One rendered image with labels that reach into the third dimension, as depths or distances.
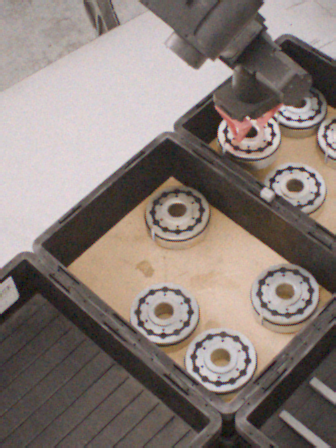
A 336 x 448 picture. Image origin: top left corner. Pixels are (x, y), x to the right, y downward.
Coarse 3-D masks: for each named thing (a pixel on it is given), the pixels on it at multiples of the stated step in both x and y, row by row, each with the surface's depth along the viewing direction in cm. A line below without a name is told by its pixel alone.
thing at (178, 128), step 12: (288, 36) 146; (300, 48) 145; (312, 48) 144; (324, 60) 143; (204, 96) 139; (192, 108) 138; (180, 120) 137; (180, 132) 135; (204, 144) 134; (216, 156) 132; (228, 168) 131; (240, 168) 131; (252, 180) 129; (288, 204) 126; (300, 216) 125; (312, 228) 124; (324, 228) 124
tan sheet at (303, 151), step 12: (216, 144) 146; (288, 144) 146; (300, 144) 145; (312, 144) 145; (288, 156) 144; (300, 156) 144; (312, 156) 144; (264, 168) 143; (324, 168) 142; (264, 180) 142; (324, 180) 141; (324, 216) 137
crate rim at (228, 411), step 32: (128, 160) 133; (96, 192) 130; (256, 192) 128; (64, 224) 127; (288, 224) 125; (320, 320) 116; (160, 352) 114; (288, 352) 113; (192, 384) 112; (256, 384) 111; (224, 416) 110
